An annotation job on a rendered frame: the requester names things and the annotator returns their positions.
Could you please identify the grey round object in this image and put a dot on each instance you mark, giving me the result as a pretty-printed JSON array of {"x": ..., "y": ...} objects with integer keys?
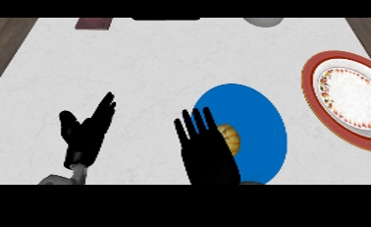
[{"x": 262, "y": 21}]

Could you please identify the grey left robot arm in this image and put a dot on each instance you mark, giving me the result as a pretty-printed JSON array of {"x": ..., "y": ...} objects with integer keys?
[{"x": 64, "y": 176}]

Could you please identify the blue plate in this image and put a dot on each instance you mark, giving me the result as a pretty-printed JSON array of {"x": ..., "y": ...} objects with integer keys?
[{"x": 256, "y": 123}]

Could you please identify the red rimmed white plate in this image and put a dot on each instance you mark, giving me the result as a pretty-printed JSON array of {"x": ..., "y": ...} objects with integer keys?
[{"x": 343, "y": 96}]

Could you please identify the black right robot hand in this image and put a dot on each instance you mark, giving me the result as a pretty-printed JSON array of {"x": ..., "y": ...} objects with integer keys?
[{"x": 209, "y": 158}]

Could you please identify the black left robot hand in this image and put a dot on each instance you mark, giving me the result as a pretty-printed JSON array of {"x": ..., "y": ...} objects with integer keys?
[{"x": 86, "y": 136}]

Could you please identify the yellow squash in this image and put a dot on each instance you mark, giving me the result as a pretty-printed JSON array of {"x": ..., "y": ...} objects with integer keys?
[{"x": 231, "y": 139}]

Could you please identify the dark red flat object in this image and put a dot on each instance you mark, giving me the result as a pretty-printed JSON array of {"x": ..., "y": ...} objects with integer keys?
[{"x": 92, "y": 23}]

